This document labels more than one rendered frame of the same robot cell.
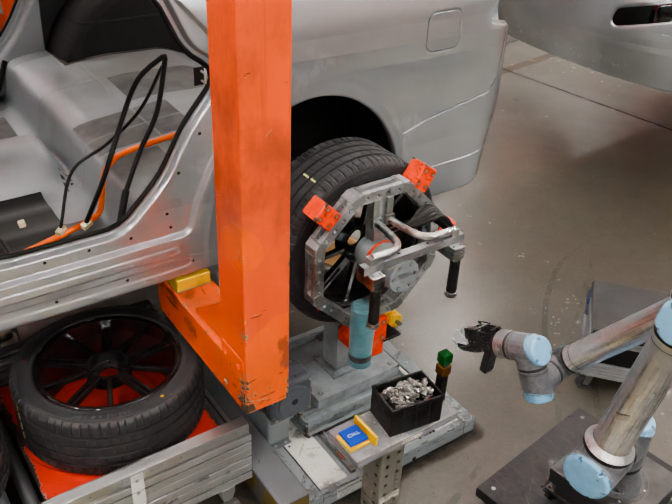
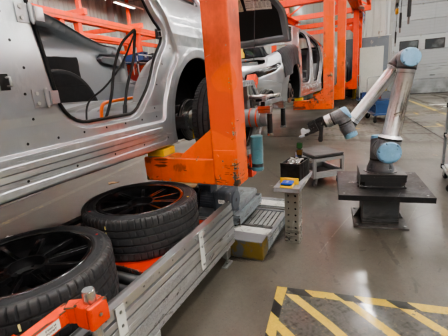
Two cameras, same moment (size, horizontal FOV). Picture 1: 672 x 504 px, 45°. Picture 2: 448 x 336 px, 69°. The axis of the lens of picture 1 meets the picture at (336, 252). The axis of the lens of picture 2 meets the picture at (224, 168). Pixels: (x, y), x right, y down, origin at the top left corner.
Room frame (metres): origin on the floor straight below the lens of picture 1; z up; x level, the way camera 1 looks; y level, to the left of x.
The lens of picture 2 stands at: (0.33, 1.19, 1.13)
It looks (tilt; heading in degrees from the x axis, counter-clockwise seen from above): 15 degrees down; 332
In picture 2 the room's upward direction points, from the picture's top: 5 degrees counter-clockwise
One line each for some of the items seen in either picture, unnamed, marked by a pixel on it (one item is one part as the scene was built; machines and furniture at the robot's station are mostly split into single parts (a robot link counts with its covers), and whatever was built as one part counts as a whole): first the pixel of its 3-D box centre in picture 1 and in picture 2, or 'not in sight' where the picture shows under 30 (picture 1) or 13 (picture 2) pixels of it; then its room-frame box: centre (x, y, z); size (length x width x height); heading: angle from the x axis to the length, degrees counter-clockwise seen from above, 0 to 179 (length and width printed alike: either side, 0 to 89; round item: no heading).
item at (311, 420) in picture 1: (333, 380); (231, 205); (2.53, -0.01, 0.13); 0.50 x 0.36 x 0.10; 126
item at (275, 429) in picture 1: (266, 382); (211, 205); (2.36, 0.25, 0.26); 0.42 x 0.18 x 0.35; 36
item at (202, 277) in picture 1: (186, 273); (161, 151); (2.43, 0.54, 0.71); 0.14 x 0.14 x 0.05; 36
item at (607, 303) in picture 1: (623, 340); (318, 165); (2.84, -1.29, 0.17); 0.43 x 0.36 x 0.34; 166
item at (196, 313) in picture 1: (207, 299); (183, 153); (2.29, 0.44, 0.69); 0.52 x 0.17 x 0.35; 36
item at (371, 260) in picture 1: (375, 231); (256, 93); (2.25, -0.12, 1.03); 0.19 x 0.18 x 0.11; 36
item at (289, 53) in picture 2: not in sight; (286, 60); (4.55, -2.31, 1.36); 0.71 x 0.30 x 0.51; 126
